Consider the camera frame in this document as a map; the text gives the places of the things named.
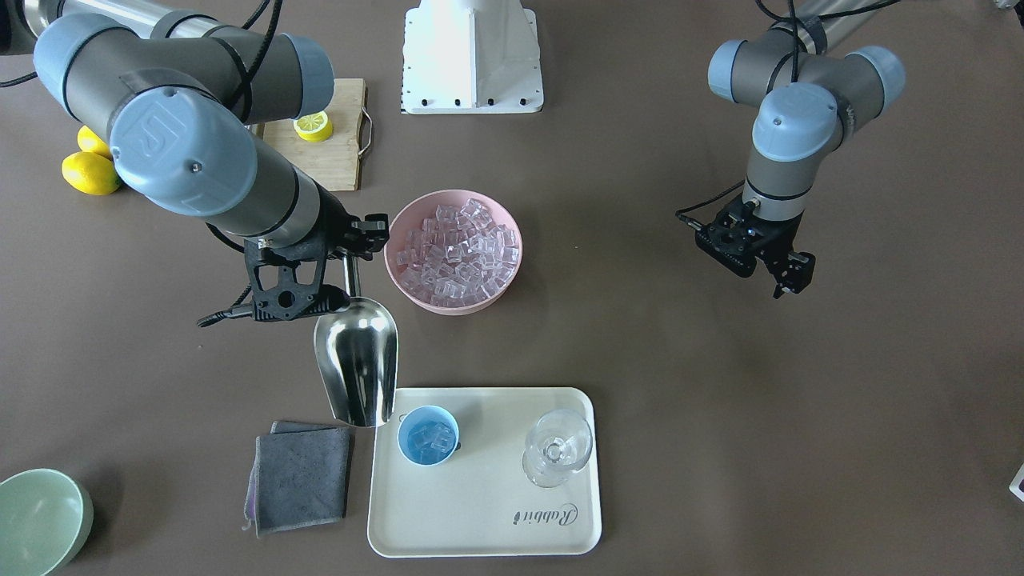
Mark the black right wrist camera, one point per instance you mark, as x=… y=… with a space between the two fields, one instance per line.
x=287 y=282

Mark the green bowl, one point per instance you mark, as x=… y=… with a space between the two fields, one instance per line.
x=46 y=518

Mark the pink bowl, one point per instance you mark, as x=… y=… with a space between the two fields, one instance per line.
x=512 y=264

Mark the upper yellow lemon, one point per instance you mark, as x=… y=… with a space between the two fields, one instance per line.
x=89 y=141

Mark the yellow lemon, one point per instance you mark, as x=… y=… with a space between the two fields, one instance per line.
x=89 y=141
x=91 y=173

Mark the cream serving tray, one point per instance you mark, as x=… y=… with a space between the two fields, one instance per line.
x=480 y=501

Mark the light blue cup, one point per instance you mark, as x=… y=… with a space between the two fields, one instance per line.
x=428 y=413

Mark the lower yellow lemon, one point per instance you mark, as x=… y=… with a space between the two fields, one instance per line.
x=91 y=173

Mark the clear ice cubes pile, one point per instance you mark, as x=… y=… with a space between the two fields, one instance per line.
x=460 y=252

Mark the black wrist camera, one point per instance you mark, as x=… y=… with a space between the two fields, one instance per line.
x=732 y=250
x=287 y=282

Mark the steel ice scoop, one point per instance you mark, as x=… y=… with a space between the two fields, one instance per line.
x=357 y=355

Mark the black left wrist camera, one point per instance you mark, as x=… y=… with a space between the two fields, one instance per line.
x=732 y=250

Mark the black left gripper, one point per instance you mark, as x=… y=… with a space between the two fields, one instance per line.
x=785 y=242

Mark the grey folded cloth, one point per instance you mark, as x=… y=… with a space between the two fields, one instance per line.
x=299 y=477

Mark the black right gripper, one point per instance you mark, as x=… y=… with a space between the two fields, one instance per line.
x=334 y=225

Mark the clear wine glass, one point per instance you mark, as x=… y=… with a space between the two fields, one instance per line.
x=557 y=446

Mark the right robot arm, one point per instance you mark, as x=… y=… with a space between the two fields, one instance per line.
x=173 y=93

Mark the bamboo cutting board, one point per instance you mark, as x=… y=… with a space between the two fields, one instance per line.
x=336 y=162

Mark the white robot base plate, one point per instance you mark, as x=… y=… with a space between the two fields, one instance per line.
x=471 y=57

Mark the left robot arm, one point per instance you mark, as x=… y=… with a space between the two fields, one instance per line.
x=808 y=104

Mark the half lemon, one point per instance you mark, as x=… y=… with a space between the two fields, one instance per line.
x=316 y=127

